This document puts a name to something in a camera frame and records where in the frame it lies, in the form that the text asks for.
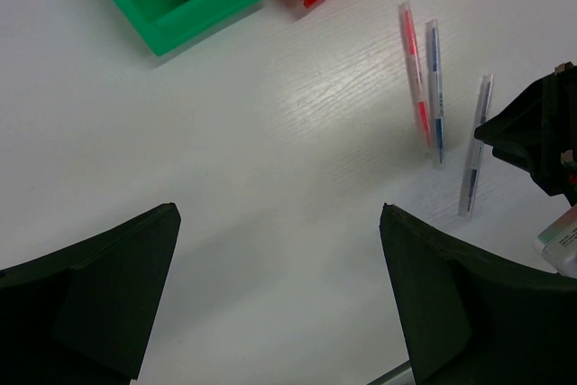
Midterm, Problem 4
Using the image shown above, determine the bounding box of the red pen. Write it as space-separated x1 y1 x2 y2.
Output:
398 2 431 147

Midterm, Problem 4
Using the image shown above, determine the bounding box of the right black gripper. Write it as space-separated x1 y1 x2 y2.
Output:
474 62 576 205

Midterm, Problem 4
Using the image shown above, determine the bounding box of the clear grey pen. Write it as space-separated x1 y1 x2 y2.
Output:
458 74 494 218

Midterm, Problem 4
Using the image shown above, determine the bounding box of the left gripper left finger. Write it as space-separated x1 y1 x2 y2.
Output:
1 203 181 384

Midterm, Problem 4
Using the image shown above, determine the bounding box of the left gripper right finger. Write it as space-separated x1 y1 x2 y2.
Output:
380 205 576 384

